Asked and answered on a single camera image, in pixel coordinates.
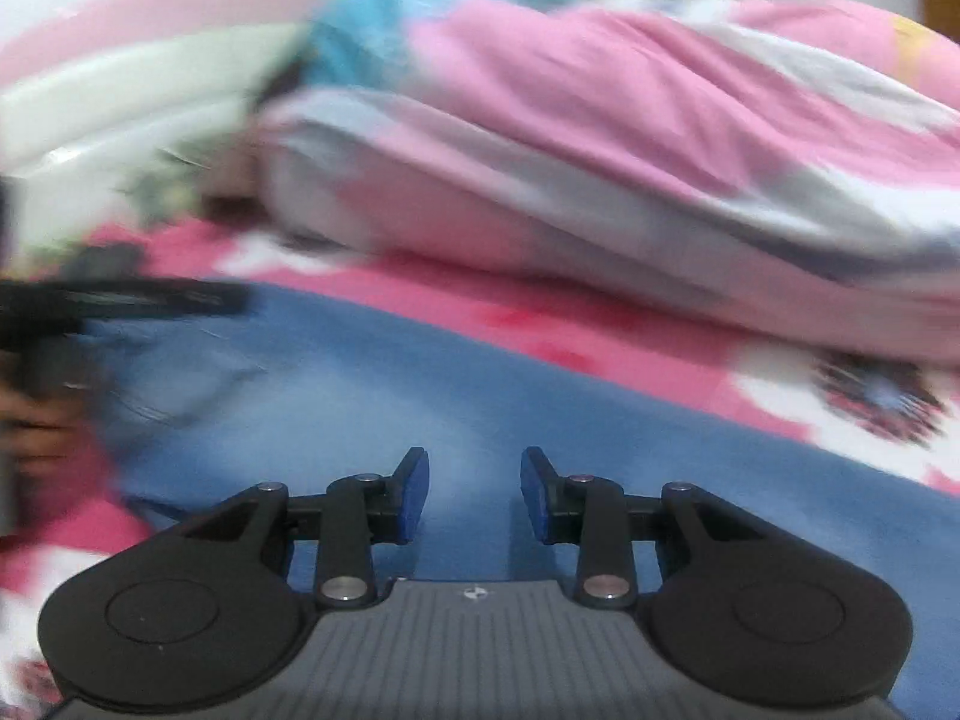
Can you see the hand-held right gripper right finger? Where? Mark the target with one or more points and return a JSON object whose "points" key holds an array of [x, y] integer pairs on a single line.
{"points": [[534, 499]]}

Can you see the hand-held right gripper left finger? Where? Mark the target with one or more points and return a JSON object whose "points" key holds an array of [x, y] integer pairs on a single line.
{"points": [[416, 495]]}

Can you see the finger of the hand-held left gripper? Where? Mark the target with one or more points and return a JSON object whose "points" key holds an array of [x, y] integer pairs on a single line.
{"points": [[172, 300]]}

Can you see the blue denim jeans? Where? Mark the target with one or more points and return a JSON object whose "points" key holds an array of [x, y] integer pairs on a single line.
{"points": [[375, 390]]}

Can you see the person's left hand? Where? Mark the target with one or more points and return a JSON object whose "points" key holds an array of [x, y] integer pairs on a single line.
{"points": [[41, 431]]}

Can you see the brown cloth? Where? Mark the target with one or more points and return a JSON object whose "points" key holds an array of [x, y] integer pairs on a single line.
{"points": [[232, 195]]}

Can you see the pink floral bed sheet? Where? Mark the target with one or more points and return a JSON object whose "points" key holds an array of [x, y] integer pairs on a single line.
{"points": [[600, 337]]}

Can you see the white padded pink headboard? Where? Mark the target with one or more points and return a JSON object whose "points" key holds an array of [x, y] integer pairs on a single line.
{"points": [[112, 90]]}

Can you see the teal striped blanket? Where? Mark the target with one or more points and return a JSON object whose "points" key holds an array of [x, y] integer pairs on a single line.
{"points": [[375, 22]]}

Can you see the pink grey quilt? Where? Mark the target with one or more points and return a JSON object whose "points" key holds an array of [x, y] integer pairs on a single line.
{"points": [[600, 127]]}

